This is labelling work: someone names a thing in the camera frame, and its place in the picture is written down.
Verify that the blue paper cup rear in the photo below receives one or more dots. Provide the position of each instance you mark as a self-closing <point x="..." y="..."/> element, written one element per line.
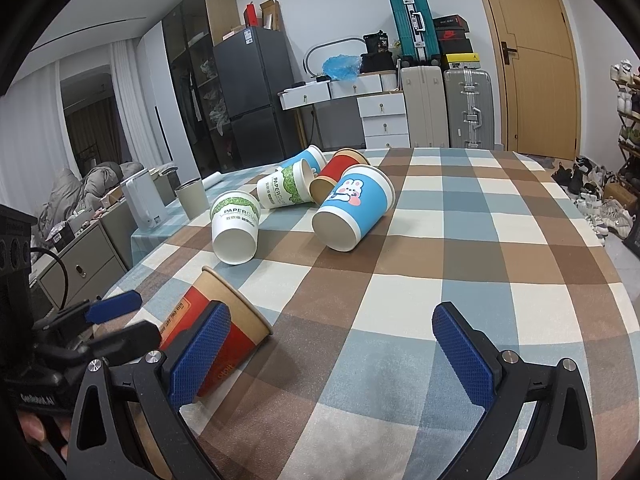
<point x="313" y="156"/>

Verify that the grey upright tumbler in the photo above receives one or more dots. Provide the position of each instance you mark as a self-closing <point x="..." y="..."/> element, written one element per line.
<point x="192" y="197"/>

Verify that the white drawer desk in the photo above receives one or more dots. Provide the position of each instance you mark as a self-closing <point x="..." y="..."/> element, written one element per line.
<point x="381" y="105"/>

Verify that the white appliance jug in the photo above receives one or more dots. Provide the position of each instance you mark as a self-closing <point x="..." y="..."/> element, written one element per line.
<point x="144" y="201"/>

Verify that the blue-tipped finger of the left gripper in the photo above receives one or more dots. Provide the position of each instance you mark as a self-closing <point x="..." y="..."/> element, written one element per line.
<point x="108" y="309"/>

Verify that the blue bunny paper cup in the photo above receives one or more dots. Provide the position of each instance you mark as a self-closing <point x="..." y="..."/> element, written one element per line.
<point x="354" y="206"/>

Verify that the teal suitcase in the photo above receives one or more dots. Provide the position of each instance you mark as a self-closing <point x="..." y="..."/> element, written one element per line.
<point x="416" y="32"/>

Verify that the green white paper cup front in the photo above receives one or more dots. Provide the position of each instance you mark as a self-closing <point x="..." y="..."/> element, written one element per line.
<point x="235" y="222"/>

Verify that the blue plastic bag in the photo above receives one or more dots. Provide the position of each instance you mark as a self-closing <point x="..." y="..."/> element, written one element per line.
<point x="342" y="67"/>

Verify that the wooden door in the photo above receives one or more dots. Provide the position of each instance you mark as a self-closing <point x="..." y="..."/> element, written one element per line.
<point x="537" y="77"/>

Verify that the green white paper cup rear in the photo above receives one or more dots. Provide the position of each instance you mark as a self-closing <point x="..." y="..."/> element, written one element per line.
<point x="288" y="186"/>

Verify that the oval mirror frame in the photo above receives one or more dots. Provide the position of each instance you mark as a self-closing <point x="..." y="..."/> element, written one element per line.
<point x="316" y="56"/>

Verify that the green white paper cup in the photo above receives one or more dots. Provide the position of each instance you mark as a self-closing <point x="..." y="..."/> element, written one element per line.
<point x="235" y="222"/>
<point x="288" y="186"/>

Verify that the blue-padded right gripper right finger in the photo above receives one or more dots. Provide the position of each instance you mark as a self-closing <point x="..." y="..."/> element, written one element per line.
<point x="559" y="442"/>

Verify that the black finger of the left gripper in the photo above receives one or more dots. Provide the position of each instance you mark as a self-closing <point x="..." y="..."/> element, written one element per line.
<point x="126" y="345"/>

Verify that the person's hand holding gripper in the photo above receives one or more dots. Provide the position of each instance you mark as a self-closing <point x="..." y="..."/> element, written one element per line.
<point x="35" y="432"/>

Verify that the black refrigerator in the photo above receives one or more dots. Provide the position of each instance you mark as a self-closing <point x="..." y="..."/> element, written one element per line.
<point x="254" y="68"/>

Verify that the red kraft paper cup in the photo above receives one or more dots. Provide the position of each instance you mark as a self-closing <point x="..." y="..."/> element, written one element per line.
<point x="322" y="185"/>
<point x="248" y="327"/>

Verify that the black bag on desk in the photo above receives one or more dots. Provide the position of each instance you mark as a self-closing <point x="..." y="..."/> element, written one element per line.
<point x="378" y="57"/>

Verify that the checkered tablecloth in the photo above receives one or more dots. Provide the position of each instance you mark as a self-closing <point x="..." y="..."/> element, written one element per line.
<point x="351" y="384"/>

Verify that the shoe rack with shoes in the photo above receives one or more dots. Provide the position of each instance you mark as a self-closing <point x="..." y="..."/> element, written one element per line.
<point x="626" y="80"/>

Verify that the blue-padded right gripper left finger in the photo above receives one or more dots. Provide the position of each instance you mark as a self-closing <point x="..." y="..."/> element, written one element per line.
<point x="105" y="442"/>

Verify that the stacked shoe boxes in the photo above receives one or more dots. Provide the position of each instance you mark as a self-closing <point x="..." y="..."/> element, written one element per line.
<point x="452" y="36"/>

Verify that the red box on fridge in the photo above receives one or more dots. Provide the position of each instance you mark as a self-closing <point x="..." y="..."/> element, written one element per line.
<point x="250" y="15"/>

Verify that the cardboard box on fridge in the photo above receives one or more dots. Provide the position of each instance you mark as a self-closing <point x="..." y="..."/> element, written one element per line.
<point x="271" y="14"/>

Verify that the beige suitcase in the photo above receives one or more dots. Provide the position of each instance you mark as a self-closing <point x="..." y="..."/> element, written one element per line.
<point x="426" y="107"/>

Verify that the silver aluminium suitcase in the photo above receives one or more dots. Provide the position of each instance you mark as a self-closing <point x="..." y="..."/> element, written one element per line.
<point x="470" y="109"/>

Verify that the dark glass cabinet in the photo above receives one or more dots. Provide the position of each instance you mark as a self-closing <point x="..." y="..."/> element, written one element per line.
<point x="191" y="31"/>

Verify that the white sneakers on floor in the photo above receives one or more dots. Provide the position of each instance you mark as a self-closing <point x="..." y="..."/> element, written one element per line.
<point x="584" y="182"/>

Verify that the grey clothes pile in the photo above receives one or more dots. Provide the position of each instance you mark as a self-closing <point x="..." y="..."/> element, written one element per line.
<point x="70" y="194"/>

